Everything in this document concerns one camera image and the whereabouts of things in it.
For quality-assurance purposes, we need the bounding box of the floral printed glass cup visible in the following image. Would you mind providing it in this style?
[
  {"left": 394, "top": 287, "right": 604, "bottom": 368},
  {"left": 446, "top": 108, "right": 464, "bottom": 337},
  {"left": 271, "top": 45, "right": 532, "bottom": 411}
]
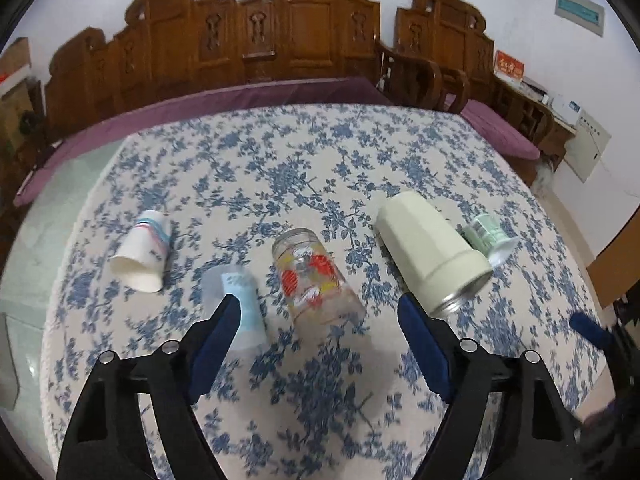
[{"left": 272, "top": 228, "right": 364, "bottom": 333}]

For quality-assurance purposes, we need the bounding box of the purple sofa cushion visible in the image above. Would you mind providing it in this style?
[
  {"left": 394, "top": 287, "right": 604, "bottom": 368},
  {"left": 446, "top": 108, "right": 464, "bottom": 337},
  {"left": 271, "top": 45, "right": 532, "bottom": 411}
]
[{"left": 13, "top": 77, "right": 392, "bottom": 207}]

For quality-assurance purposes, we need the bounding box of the cream steel thermos cup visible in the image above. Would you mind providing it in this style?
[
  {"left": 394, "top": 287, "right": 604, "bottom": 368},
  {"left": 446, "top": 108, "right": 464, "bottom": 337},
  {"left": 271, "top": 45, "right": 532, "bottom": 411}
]
[{"left": 375, "top": 191, "right": 492, "bottom": 318}]

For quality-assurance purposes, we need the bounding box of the wall electrical panel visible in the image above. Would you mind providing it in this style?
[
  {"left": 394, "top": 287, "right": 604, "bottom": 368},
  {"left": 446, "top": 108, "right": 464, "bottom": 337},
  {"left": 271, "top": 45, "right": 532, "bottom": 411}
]
[{"left": 554, "top": 0, "right": 605, "bottom": 37}]

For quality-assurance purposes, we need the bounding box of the carved wooden sofa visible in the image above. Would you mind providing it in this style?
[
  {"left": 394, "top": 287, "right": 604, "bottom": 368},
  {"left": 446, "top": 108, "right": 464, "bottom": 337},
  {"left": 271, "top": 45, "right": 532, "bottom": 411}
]
[{"left": 44, "top": 0, "right": 380, "bottom": 139}]

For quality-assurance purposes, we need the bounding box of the blue floral tablecloth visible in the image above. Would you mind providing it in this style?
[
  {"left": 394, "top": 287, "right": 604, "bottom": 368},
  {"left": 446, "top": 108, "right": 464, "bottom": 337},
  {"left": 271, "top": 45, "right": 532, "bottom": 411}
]
[{"left": 41, "top": 105, "right": 605, "bottom": 479}]

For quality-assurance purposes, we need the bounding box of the translucent plastic cup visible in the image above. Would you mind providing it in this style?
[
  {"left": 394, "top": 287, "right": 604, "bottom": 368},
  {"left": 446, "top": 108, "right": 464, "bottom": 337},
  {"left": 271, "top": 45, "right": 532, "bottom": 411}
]
[{"left": 201, "top": 264, "right": 269, "bottom": 353}]

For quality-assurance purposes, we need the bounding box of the wooden side table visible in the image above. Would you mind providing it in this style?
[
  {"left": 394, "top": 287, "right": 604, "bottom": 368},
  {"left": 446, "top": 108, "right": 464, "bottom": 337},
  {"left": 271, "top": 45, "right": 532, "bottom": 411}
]
[{"left": 490, "top": 76, "right": 576, "bottom": 167}]

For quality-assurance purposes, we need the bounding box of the white paper cup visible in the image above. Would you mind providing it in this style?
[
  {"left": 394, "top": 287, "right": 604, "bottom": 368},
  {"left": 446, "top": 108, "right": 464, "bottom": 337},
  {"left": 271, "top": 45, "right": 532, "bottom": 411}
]
[{"left": 110, "top": 210, "right": 170, "bottom": 294}]

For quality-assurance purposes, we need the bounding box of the carved wooden armchair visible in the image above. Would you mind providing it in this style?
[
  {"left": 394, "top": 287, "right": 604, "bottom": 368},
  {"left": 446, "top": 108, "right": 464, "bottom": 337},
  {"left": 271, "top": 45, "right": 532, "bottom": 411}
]
[{"left": 378, "top": 0, "right": 494, "bottom": 114}]

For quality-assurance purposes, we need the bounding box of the red sign card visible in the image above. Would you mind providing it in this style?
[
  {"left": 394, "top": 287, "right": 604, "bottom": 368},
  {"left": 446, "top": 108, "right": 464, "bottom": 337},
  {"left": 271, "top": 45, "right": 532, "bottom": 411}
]
[{"left": 494, "top": 50, "right": 525, "bottom": 81}]

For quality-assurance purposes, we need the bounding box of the green white yogurt cup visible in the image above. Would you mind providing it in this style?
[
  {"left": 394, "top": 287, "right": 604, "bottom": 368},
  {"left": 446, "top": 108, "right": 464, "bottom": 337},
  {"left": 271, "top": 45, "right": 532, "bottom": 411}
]
[{"left": 463, "top": 214, "right": 520, "bottom": 269}]

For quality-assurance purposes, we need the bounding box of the purple armchair cushion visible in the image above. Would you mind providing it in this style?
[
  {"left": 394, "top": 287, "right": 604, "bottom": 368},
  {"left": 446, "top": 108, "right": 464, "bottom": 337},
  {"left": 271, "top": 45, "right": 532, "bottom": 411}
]
[{"left": 460, "top": 100, "right": 540, "bottom": 160}]

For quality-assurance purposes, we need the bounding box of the cardboard box stack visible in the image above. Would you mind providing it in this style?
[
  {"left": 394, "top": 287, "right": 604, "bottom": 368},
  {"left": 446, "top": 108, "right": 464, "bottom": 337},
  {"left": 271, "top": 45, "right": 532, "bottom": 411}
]
[{"left": 1, "top": 37, "right": 46, "bottom": 170}]

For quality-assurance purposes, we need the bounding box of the white leaning panel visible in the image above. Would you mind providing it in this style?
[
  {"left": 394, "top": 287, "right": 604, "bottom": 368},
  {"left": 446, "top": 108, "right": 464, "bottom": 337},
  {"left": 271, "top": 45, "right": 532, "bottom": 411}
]
[{"left": 564, "top": 110, "right": 611, "bottom": 183}]

